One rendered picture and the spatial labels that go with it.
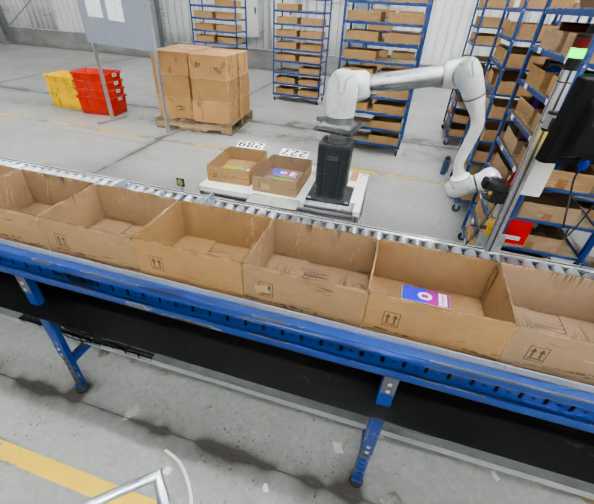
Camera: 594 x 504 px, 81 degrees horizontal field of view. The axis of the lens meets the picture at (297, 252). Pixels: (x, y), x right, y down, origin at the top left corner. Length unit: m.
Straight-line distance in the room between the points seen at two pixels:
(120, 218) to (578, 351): 1.67
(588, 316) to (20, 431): 2.40
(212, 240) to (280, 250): 0.29
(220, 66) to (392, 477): 5.02
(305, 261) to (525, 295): 0.77
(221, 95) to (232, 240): 4.30
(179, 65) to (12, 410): 4.70
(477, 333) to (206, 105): 5.13
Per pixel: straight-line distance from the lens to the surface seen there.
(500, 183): 1.85
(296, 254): 1.36
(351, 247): 1.28
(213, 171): 2.30
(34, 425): 2.25
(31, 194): 2.03
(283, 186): 2.10
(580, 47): 1.71
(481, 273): 1.33
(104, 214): 1.76
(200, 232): 1.49
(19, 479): 2.13
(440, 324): 1.08
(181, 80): 5.86
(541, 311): 1.47
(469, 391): 1.23
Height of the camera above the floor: 1.71
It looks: 36 degrees down
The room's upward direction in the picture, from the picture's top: 3 degrees clockwise
